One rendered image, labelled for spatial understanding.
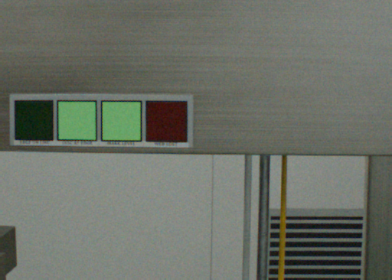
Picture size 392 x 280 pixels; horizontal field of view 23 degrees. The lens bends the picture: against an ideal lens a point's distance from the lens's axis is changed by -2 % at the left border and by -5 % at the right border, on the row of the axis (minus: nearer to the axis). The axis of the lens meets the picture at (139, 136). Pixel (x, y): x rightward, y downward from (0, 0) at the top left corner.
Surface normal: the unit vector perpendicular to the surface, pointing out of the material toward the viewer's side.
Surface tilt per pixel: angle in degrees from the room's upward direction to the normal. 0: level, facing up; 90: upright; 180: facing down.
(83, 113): 90
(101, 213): 90
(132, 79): 90
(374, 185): 90
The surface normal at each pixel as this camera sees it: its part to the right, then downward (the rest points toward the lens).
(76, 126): -0.13, 0.10
